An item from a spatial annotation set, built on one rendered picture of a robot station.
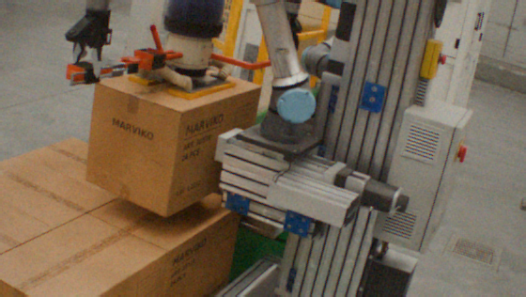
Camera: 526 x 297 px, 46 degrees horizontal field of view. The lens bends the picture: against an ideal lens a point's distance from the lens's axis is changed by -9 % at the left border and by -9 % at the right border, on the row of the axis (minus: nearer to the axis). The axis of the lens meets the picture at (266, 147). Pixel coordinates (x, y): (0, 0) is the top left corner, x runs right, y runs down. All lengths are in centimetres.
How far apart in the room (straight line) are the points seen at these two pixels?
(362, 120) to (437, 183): 34
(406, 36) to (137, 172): 106
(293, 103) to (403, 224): 59
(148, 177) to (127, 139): 16
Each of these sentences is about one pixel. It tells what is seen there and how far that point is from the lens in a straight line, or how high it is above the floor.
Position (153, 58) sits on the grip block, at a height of 121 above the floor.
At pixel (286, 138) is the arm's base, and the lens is 219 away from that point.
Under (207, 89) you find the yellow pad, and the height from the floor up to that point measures 109.
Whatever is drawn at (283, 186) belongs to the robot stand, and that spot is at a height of 95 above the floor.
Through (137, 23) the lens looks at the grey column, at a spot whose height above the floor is 103.
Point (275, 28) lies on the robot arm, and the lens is 199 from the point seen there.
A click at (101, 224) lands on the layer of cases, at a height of 54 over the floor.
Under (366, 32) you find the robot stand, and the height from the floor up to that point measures 144.
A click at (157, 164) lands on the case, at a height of 86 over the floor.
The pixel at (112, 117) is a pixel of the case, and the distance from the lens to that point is 242.
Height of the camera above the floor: 173
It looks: 19 degrees down
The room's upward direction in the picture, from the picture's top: 11 degrees clockwise
